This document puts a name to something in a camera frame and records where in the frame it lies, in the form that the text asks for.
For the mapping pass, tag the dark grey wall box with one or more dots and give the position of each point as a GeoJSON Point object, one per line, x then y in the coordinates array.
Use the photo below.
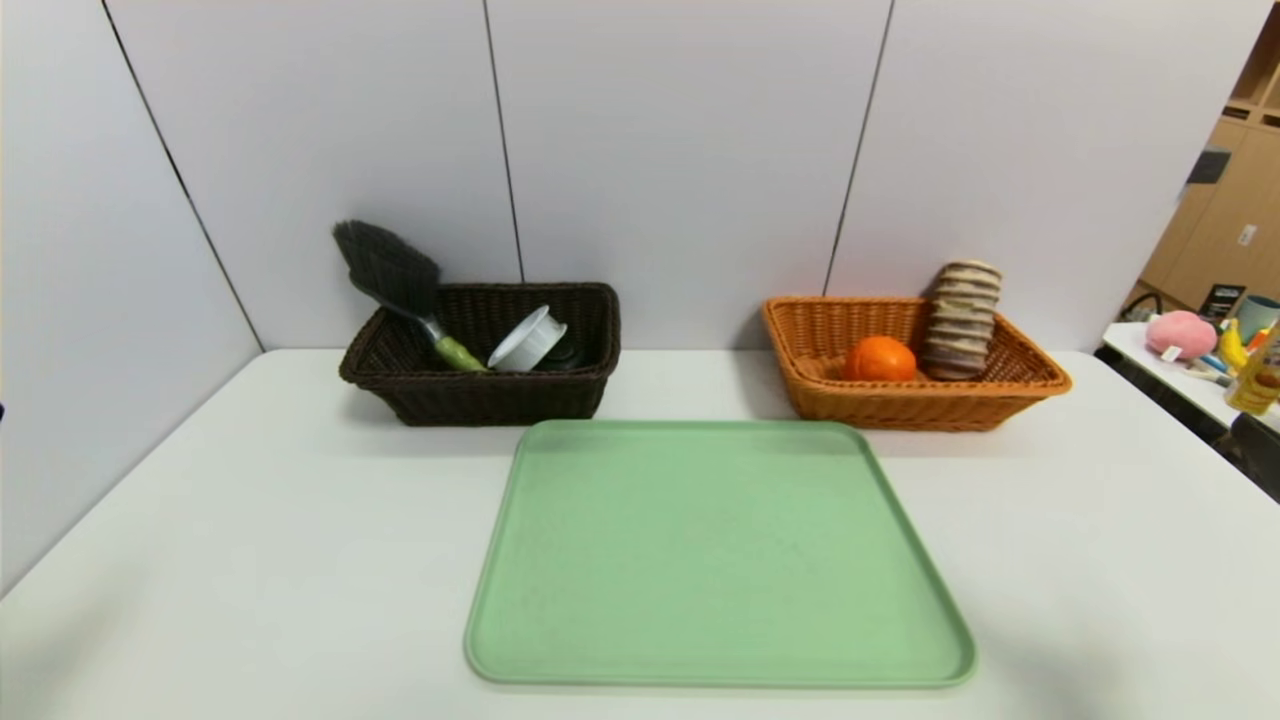
{"type": "Point", "coordinates": [1208, 166]}

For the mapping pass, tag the dark brown wicker basket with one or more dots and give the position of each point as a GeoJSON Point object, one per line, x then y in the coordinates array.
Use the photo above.
{"type": "Point", "coordinates": [480, 398]}

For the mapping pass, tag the brown striped bread roll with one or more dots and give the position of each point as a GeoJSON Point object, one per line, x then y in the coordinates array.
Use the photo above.
{"type": "Point", "coordinates": [962, 320]}

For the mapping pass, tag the yellow bottle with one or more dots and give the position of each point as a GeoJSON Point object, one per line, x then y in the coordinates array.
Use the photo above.
{"type": "Point", "coordinates": [1258, 385]}

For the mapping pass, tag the orange fruit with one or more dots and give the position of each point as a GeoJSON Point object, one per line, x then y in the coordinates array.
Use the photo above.
{"type": "Point", "coordinates": [880, 358]}

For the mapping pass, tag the orange wicker basket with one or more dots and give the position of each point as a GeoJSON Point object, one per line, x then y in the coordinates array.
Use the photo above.
{"type": "Point", "coordinates": [900, 405]}

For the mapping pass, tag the glass cup with black holder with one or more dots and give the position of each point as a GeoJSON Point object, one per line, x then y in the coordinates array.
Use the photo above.
{"type": "Point", "coordinates": [570, 355]}

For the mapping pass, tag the teal cup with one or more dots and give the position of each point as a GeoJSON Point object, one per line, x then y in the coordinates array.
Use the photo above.
{"type": "Point", "coordinates": [1258, 315]}

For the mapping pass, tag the light green plastic tray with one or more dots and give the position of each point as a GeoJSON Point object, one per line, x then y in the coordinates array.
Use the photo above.
{"type": "Point", "coordinates": [720, 560]}

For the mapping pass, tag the yellow banana toy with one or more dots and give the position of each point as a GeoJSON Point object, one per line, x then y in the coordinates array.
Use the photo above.
{"type": "Point", "coordinates": [1233, 345]}

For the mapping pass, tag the white round plastic container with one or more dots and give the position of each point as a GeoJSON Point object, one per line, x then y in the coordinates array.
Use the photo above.
{"type": "Point", "coordinates": [525, 342]}

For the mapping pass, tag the white side table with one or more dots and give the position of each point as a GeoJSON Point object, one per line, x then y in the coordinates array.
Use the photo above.
{"type": "Point", "coordinates": [1200, 395]}

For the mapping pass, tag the pink plush toy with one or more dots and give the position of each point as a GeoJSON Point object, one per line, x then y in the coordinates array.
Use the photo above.
{"type": "Point", "coordinates": [1180, 335]}

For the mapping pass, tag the small black box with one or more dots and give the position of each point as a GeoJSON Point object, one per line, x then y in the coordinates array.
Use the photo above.
{"type": "Point", "coordinates": [1222, 300]}

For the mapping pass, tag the wooden cabinet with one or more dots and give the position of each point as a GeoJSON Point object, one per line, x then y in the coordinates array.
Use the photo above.
{"type": "Point", "coordinates": [1230, 200]}

